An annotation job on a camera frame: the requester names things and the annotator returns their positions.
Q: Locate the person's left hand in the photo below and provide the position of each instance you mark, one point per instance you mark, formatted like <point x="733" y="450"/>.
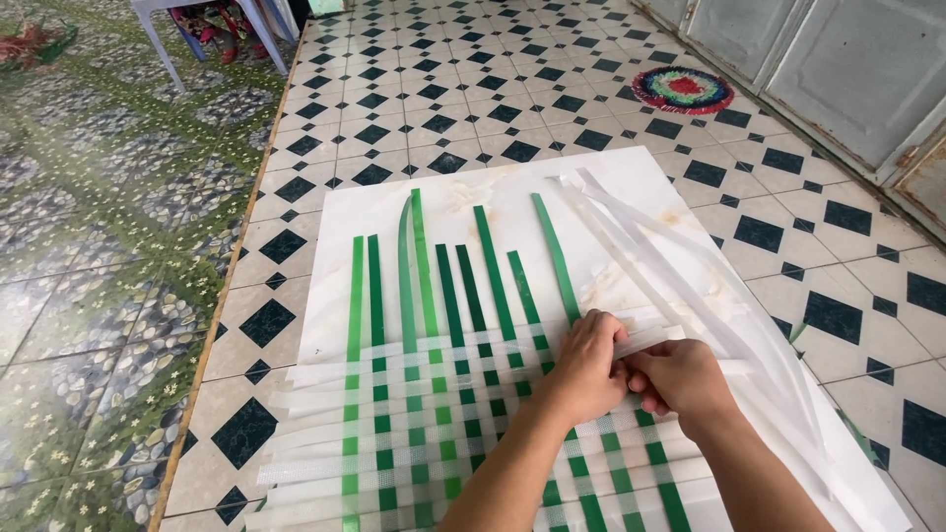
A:
<point x="580" y="377"/>

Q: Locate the person's right hand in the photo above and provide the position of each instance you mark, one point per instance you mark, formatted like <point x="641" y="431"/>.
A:
<point x="684" y="380"/>

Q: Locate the person's right fingers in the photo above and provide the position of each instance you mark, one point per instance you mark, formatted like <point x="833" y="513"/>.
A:
<point x="644" y="380"/>

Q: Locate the person's left fingers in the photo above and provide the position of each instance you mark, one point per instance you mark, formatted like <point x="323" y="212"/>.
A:
<point x="610" y="332"/>

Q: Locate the short white translucent strip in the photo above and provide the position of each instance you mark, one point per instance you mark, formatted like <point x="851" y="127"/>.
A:
<point x="652" y="341"/>

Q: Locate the bundle of long loose white strips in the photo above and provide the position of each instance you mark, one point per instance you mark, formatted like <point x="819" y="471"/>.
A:
<point x="728" y="332"/>

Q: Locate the group of woven green strips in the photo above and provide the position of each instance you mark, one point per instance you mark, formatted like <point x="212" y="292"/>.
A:
<point x="488" y="244"/>

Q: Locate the white marble-look board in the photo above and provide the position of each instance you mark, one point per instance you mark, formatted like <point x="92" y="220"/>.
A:
<point x="480" y="185"/>

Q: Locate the round multicoloured rug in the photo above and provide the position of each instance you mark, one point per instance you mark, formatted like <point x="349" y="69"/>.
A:
<point x="684" y="90"/>

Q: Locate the group of woven white bands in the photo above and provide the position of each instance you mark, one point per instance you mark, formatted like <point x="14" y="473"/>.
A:
<point x="318" y="373"/>

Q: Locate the grey metal door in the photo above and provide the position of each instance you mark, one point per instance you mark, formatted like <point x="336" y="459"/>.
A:
<point x="850" y="66"/>

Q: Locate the colourful patterned cloth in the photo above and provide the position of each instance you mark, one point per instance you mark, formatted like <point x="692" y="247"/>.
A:
<point x="218" y="26"/>

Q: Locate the pale plastic stool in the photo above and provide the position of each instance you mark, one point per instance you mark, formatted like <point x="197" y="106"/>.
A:
<point x="151" y="33"/>

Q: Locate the red and green bundle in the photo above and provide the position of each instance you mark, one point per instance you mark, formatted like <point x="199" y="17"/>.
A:
<point x="29" y="46"/>

